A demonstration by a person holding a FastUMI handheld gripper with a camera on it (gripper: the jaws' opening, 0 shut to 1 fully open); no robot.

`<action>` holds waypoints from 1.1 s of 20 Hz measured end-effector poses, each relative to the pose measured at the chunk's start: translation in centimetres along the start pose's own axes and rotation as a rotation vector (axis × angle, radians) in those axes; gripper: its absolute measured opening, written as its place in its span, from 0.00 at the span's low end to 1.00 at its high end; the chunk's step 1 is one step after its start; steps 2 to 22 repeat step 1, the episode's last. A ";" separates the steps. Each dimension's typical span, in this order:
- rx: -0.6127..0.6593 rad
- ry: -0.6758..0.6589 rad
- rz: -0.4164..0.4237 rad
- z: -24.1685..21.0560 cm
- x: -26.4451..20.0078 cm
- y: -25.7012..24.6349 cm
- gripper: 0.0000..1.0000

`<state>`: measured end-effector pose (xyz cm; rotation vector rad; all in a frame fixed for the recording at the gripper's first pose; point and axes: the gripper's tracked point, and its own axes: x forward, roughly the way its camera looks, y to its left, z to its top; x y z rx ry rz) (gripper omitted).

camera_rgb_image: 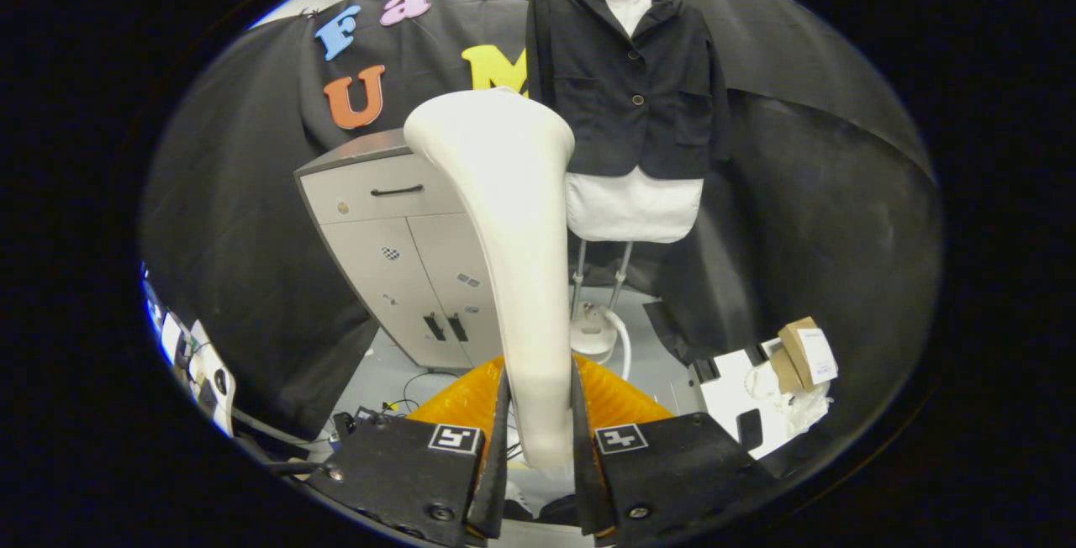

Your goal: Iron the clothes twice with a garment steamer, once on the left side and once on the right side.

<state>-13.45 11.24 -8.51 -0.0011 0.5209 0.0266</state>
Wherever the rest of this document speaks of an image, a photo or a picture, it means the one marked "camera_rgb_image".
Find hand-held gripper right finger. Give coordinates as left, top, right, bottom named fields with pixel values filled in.
left=572, top=355, right=778, bottom=548

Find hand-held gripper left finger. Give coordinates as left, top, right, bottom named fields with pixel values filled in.
left=303, top=353, right=511, bottom=548

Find white garment steamer head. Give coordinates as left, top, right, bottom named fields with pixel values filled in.
left=403, top=87, right=578, bottom=473

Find black jacket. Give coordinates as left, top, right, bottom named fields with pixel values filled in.
left=525, top=0, right=731, bottom=181

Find white flat panel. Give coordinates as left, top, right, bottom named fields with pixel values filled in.
left=689, top=338, right=829, bottom=461

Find white plastic bag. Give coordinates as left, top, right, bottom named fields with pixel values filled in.
left=744, top=361, right=833, bottom=440

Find cardboard box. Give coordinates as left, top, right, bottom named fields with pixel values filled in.
left=769, top=317, right=840, bottom=395

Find grey cabinet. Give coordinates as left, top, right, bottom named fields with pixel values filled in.
left=294, top=128, right=505, bottom=370

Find black backdrop cloth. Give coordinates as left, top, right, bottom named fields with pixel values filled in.
left=139, top=0, right=942, bottom=473

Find black floor cables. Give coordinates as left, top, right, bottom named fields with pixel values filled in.
left=370, top=370, right=459, bottom=419

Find white equipment with cables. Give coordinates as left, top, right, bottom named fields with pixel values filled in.
left=143, top=262, right=238, bottom=440

